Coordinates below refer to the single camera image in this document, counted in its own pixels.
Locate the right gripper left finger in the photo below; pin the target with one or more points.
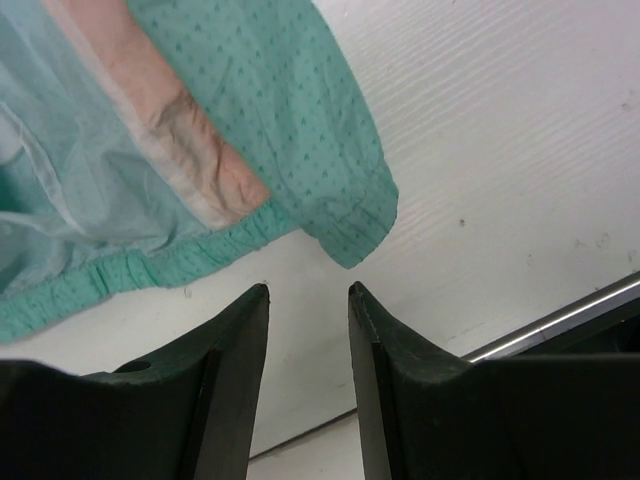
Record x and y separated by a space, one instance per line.
184 411

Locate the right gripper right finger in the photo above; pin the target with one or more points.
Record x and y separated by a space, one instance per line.
559 403

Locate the orange and teal jacket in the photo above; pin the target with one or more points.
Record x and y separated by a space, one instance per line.
152 143

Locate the metal rail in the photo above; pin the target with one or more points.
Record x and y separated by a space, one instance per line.
550 315

